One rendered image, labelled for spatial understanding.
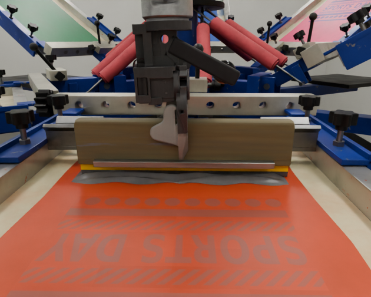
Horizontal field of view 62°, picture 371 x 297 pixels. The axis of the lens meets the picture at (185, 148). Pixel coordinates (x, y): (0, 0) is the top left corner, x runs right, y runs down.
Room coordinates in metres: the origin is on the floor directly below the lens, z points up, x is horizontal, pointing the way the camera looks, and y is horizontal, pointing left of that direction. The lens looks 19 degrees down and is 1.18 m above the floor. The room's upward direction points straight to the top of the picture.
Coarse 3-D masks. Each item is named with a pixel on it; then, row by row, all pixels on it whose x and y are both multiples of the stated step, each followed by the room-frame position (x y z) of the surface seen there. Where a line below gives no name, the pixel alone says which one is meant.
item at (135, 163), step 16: (96, 160) 0.47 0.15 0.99; (112, 160) 0.47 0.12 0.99; (128, 160) 0.47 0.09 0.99; (144, 160) 0.47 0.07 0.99; (160, 160) 0.47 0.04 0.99; (176, 160) 0.47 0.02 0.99; (192, 160) 0.47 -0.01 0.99; (208, 160) 0.47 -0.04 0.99; (224, 160) 0.47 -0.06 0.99; (240, 160) 0.47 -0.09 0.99; (256, 160) 0.47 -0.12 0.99; (272, 160) 0.47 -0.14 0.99
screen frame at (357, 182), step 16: (32, 160) 0.49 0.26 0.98; (48, 160) 0.55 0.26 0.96; (320, 160) 0.52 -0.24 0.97; (0, 176) 0.40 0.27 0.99; (16, 176) 0.44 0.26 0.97; (32, 176) 0.48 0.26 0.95; (336, 176) 0.45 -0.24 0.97; (352, 176) 0.41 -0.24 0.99; (368, 176) 0.40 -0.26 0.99; (0, 192) 0.39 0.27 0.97; (352, 192) 0.40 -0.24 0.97; (368, 192) 0.36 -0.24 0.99; (368, 208) 0.36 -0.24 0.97
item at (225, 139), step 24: (96, 120) 0.48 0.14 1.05; (120, 120) 0.48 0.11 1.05; (144, 120) 0.48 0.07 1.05; (192, 120) 0.48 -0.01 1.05; (216, 120) 0.48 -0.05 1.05; (240, 120) 0.48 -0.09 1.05; (264, 120) 0.48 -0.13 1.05; (288, 120) 0.48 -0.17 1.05; (96, 144) 0.48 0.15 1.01; (120, 144) 0.48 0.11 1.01; (144, 144) 0.48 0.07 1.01; (168, 144) 0.48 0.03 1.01; (192, 144) 0.47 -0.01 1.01; (216, 144) 0.47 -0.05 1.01; (240, 144) 0.47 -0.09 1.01; (264, 144) 0.47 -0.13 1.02; (288, 144) 0.47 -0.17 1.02
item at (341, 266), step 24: (192, 192) 0.43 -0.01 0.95; (216, 192) 0.43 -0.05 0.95; (240, 192) 0.43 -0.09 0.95; (264, 192) 0.43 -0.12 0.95; (288, 192) 0.43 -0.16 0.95; (312, 216) 0.36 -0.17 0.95; (312, 240) 0.30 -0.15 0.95; (336, 240) 0.30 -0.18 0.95; (336, 264) 0.26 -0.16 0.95; (360, 264) 0.26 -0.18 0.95; (336, 288) 0.23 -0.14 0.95; (360, 288) 0.23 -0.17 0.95
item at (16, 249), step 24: (72, 168) 0.52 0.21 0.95; (48, 192) 0.43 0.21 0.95; (72, 192) 0.43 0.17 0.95; (96, 192) 0.43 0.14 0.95; (120, 192) 0.43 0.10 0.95; (144, 192) 0.43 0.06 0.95; (168, 192) 0.43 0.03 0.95; (24, 216) 0.36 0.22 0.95; (48, 216) 0.36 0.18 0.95; (0, 240) 0.30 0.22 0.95; (24, 240) 0.30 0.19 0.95; (0, 264) 0.26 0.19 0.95; (24, 264) 0.26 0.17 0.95; (0, 288) 0.23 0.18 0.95
